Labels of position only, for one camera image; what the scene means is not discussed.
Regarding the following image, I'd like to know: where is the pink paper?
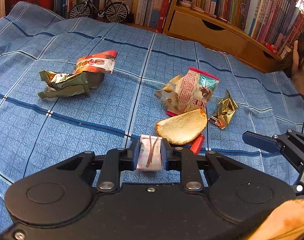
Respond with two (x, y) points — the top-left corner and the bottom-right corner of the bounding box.
(137, 134), (163, 172)

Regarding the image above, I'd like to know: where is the blue checked cloth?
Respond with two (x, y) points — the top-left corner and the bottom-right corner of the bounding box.
(0, 1), (304, 233)

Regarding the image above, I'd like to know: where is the slice of bread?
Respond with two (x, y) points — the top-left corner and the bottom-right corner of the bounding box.
(155, 108), (208, 145)

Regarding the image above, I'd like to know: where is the person's right forearm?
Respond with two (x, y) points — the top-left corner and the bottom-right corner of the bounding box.
(252, 198), (304, 240)

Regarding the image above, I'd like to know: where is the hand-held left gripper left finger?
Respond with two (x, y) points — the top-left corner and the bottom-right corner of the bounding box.
(55, 138), (140, 193)

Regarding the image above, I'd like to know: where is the orange white nut wrapper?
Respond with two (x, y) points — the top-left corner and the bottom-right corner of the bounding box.
(74, 50), (118, 74)

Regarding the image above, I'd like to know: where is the red white cracker wrapper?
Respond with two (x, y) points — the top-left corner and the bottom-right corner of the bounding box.
(166, 67), (220, 116)

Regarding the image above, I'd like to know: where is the small red trinket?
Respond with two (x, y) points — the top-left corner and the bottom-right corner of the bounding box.
(265, 42), (280, 55)

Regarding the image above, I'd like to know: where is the red crate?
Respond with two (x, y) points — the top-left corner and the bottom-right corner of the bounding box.
(4, 0), (57, 18)

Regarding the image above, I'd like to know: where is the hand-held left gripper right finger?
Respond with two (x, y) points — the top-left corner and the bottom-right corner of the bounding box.
(160, 138), (246, 193)

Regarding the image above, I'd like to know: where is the black model bicycle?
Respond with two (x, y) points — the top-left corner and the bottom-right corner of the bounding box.
(70, 0), (130, 23)

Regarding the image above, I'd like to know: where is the small red sausage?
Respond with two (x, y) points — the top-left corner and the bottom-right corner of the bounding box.
(190, 134), (205, 154)

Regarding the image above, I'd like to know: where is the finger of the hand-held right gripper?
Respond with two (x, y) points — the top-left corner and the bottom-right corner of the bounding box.
(242, 131), (283, 154)

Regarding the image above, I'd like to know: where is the small gold foil wrapper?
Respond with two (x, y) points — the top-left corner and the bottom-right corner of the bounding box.
(208, 89), (239, 130)

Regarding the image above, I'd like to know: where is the wooden drawer organizer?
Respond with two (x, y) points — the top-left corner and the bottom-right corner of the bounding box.
(163, 0), (290, 73)

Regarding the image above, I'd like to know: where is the green gold foil wrapper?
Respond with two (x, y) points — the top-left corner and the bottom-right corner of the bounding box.
(38, 70), (105, 100)

